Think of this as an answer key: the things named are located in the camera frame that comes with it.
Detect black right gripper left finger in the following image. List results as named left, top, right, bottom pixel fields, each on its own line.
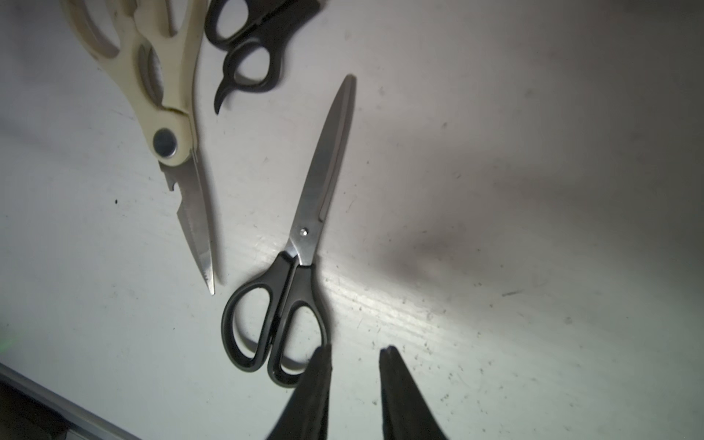
left=268, top=345, right=333, bottom=440

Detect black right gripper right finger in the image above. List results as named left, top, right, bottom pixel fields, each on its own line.
left=379, top=346, right=447, bottom=440

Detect large black scissors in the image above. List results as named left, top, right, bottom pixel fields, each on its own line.
left=221, top=74, right=357, bottom=388

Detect small black scissors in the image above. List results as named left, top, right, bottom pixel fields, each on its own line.
left=205, top=0, right=322, bottom=113

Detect cream kitchen shears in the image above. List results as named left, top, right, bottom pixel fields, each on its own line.
left=60, top=1, right=216, bottom=294

